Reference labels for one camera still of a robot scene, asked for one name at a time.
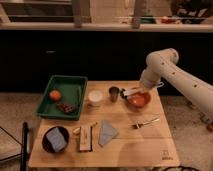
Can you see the wooden block with dark base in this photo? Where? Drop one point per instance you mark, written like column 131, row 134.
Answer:
column 85, row 139

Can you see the white round container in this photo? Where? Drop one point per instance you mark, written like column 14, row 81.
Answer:
column 95, row 98

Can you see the black chair frame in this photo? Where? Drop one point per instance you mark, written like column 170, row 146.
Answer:
column 23, row 154

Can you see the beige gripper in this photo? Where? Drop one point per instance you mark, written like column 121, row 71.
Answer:
column 145, row 89

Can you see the folded blue cloth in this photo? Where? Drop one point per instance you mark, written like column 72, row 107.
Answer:
column 107, row 133

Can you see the metal cup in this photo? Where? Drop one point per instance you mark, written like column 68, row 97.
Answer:
column 114, row 93

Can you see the blue sponge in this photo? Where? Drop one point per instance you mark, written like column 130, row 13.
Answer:
column 56, row 138

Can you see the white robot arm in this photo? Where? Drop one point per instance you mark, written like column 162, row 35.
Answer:
column 162, row 64

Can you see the green plastic tray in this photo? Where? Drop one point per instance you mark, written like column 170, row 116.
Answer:
column 72, row 89

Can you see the metal fork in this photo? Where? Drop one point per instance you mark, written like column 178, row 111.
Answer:
column 139, row 125

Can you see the red bowl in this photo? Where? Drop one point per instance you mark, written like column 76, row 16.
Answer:
column 139, row 99

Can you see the orange fruit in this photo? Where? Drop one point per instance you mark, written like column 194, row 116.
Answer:
column 55, row 95

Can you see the small yellow wooden piece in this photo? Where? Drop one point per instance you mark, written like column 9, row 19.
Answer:
column 77, row 130

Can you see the black bowl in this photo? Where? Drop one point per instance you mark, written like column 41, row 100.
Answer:
column 47, row 145

